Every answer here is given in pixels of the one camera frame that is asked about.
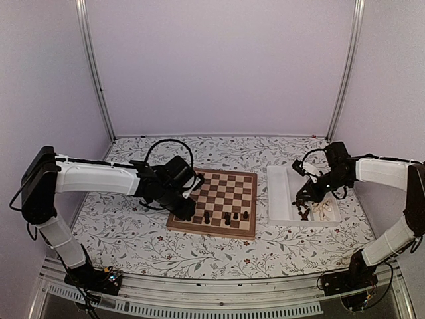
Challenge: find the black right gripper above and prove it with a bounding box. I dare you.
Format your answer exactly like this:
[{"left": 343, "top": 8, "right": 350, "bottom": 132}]
[{"left": 297, "top": 169, "right": 351, "bottom": 203}]

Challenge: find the wooden chessboard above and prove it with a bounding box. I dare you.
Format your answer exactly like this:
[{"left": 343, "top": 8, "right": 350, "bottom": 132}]
[{"left": 167, "top": 169, "right": 258, "bottom": 241}]

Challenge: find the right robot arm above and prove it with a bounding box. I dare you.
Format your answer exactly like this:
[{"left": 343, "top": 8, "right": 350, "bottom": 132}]
[{"left": 292, "top": 142, "right": 424, "bottom": 290}]

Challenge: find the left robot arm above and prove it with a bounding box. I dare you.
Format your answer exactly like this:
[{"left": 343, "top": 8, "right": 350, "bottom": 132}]
[{"left": 9, "top": 146, "right": 204, "bottom": 288}]

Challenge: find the dark chess pieces pile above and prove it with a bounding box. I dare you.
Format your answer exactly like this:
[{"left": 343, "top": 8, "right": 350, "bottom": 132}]
[{"left": 292, "top": 199, "right": 311, "bottom": 221}]

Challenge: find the light chess pieces pile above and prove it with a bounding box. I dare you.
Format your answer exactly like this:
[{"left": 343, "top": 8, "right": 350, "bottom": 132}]
[{"left": 312, "top": 199, "right": 334, "bottom": 221}]

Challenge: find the white divided plastic tray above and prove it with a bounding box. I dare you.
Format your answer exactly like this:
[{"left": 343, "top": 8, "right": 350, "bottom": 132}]
[{"left": 266, "top": 165, "right": 343, "bottom": 229}]

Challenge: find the floral patterned table mat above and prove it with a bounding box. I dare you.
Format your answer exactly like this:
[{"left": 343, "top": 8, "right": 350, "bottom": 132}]
[{"left": 73, "top": 136, "right": 374, "bottom": 279}]

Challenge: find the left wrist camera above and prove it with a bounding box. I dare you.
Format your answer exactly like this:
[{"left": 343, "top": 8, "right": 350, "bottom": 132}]
[{"left": 182, "top": 173, "right": 205, "bottom": 199}]

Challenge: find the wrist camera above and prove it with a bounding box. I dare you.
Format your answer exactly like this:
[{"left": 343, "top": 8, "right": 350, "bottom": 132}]
[
  {"left": 182, "top": 173, "right": 205, "bottom": 199},
  {"left": 292, "top": 159, "right": 321, "bottom": 177}
]

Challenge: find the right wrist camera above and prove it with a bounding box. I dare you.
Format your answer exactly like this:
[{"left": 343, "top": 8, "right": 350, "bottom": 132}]
[{"left": 292, "top": 159, "right": 321, "bottom": 177}]

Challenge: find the right black cable loop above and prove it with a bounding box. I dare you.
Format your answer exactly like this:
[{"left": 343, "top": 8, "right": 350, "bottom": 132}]
[{"left": 301, "top": 148, "right": 328, "bottom": 167}]

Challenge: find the black cable loop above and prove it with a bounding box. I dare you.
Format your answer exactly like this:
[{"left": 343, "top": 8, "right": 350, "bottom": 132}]
[
  {"left": 145, "top": 138, "right": 195, "bottom": 170},
  {"left": 301, "top": 148, "right": 328, "bottom": 167}
]

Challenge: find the left black cable loop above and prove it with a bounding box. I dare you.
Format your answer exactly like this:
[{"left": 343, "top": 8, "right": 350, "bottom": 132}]
[{"left": 145, "top": 138, "right": 195, "bottom": 170}]

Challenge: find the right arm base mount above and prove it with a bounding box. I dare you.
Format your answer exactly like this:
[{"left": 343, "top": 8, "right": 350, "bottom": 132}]
[{"left": 317, "top": 251, "right": 378, "bottom": 312}]

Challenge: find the front aluminium rail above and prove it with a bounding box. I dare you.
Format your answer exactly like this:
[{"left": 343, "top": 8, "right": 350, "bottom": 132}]
[{"left": 29, "top": 258, "right": 416, "bottom": 318}]

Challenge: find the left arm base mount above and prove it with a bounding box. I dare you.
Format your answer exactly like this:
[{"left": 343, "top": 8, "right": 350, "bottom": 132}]
[{"left": 63, "top": 259, "right": 124, "bottom": 296}]

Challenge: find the right aluminium frame post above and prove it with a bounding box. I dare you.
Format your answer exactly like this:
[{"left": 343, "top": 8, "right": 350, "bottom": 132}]
[{"left": 326, "top": 0, "right": 365, "bottom": 142}]

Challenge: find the aluminium frame post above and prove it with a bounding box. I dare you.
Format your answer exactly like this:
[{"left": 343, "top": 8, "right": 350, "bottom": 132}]
[
  {"left": 326, "top": 0, "right": 365, "bottom": 142},
  {"left": 75, "top": 0, "right": 116, "bottom": 142}
]

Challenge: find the left aluminium frame post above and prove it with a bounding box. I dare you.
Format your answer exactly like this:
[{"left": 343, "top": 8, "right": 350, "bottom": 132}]
[{"left": 75, "top": 0, "right": 116, "bottom": 142}]

